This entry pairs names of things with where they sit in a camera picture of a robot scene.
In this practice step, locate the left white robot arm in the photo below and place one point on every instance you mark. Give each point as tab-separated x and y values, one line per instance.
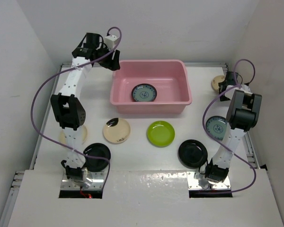
66	105

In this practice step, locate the green plate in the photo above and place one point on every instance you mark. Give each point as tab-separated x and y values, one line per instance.
160	133

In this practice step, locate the black plate left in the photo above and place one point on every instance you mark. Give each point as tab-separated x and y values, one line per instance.
96	150

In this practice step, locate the blue patterned plate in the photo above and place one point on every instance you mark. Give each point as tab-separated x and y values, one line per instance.
216	126
144	93

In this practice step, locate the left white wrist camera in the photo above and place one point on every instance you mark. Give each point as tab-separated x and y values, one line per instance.
110	41

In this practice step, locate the cream plate with black brushstroke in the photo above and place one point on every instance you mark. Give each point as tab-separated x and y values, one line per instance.
116	130

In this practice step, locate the cream plate far left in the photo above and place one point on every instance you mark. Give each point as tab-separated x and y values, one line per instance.
62	136

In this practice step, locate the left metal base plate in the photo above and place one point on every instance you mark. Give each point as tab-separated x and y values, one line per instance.
92	181

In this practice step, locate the metal base plate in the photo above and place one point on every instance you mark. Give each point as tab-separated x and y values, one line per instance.
197	182
92	181

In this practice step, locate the pink plastic bin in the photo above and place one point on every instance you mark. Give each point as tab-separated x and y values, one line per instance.
168	77

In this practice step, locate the black plate right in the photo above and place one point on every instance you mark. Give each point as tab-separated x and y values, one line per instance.
192	154

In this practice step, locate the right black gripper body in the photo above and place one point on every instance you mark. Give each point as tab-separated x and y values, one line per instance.
223	99

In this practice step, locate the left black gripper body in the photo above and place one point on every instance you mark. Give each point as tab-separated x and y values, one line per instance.
106	62

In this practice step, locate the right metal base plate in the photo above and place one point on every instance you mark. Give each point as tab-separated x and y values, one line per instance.
197	182

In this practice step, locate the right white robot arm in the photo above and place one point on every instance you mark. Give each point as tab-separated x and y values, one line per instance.
242	115

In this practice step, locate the cream floral plate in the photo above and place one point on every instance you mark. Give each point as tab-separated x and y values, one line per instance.
215	82

